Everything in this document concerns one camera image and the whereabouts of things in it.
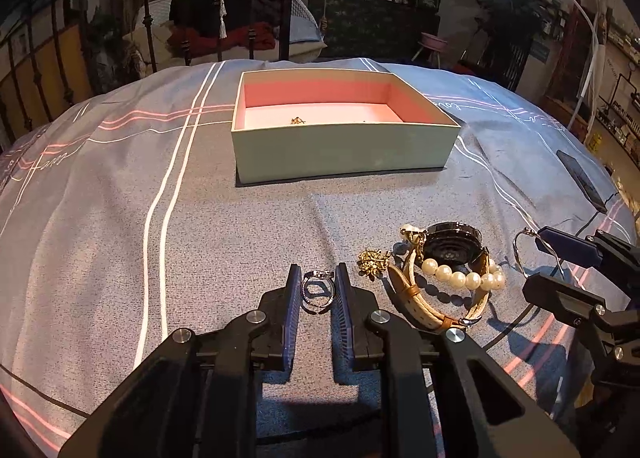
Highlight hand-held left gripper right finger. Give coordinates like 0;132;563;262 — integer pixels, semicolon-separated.
331;262;583;458

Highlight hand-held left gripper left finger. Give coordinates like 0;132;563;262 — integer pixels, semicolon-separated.
59;264;303;458

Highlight pink stool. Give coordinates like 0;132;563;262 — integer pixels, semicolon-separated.
411;32;449;64

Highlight dark green potted plant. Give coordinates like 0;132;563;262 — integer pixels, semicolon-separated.
480;0;547;51

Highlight black watch with beige strap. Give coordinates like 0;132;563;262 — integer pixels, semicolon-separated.
387;221;493;335

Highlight red cloth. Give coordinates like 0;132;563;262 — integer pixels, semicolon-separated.
167;22;277;53

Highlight black smartphone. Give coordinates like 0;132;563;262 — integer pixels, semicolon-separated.
556;149;608;214

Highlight silver ring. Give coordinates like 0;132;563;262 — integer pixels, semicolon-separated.
301;269;335;314

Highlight white pearl bracelet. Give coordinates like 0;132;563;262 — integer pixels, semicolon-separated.
400;225;507;291

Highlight green box with pink inside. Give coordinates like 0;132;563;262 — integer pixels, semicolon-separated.
231;69;462;186

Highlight black clothes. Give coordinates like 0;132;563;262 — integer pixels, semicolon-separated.
169;0;291;39

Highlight thin silver bangle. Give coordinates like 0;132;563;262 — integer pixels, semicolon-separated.
512;227;556;281

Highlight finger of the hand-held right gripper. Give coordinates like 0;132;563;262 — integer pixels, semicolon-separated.
536;226;640;284
522;272;640;389

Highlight green patterned counter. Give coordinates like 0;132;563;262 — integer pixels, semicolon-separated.
307;0;441;60

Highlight gold brooch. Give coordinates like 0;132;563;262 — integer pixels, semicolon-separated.
356;249;392;281

